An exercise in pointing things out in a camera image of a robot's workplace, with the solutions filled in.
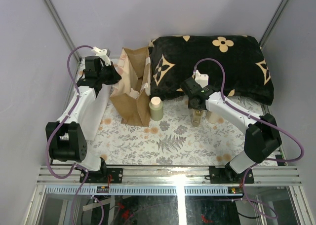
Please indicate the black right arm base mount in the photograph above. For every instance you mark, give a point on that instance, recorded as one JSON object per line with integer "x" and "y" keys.
{"x": 226, "y": 175}

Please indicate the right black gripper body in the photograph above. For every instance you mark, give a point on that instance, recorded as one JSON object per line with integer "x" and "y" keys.
{"x": 191, "y": 106}

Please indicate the aluminium frame post left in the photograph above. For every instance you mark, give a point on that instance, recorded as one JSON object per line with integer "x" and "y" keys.
{"x": 59, "y": 23}

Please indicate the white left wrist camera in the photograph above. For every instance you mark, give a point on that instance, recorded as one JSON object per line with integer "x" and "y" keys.
{"x": 102, "y": 52}

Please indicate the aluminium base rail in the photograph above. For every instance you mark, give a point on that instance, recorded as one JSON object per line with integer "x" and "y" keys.
{"x": 187, "y": 175}

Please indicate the black floral plush pillow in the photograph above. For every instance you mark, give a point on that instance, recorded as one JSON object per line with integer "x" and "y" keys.
{"x": 234, "y": 62}

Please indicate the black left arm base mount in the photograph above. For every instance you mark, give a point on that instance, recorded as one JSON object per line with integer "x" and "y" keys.
{"x": 105, "y": 175}

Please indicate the beige bottle wooden cap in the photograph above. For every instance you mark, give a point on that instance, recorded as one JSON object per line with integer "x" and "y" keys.
{"x": 212, "y": 117}

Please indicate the green bottle beige cap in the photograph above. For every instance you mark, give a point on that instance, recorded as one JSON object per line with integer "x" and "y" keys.
{"x": 156, "y": 109}

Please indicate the aluminium frame post right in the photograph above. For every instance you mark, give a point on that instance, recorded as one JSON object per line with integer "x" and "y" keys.
{"x": 273, "y": 22}

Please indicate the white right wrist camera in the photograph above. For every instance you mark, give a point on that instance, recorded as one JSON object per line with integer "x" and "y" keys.
{"x": 201, "y": 79}

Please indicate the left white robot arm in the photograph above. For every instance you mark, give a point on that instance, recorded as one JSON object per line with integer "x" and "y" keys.
{"x": 68, "y": 136}

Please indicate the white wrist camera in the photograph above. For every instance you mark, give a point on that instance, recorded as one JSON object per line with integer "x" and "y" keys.
{"x": 102, "y": 52}
{"x": 201, "y": 79}

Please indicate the brown canvas bag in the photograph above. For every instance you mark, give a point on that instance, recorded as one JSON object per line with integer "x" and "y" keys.
{"x": 134, "y": 66}

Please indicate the aluminium frame post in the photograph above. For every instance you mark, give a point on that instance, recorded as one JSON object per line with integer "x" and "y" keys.
{"x": 59, "y": 23}
{"x": 273, "y": 22}

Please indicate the small white bottle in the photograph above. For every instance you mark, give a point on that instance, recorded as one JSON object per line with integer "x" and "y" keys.
{"x": 134, "y": 94}

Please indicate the floral patterned table mat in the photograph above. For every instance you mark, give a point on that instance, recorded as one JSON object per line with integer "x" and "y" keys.
{"x": 170, "y": 141}

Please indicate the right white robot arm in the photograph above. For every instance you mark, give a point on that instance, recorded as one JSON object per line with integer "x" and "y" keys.
{"x": 261, "y": 140}

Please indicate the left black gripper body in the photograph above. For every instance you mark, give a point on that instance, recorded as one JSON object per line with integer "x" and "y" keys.
{"x": 107, "y": 74}

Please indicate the clear amber pump bottle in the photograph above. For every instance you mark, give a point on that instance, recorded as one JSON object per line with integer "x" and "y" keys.
{"x": 196, "y": 117}

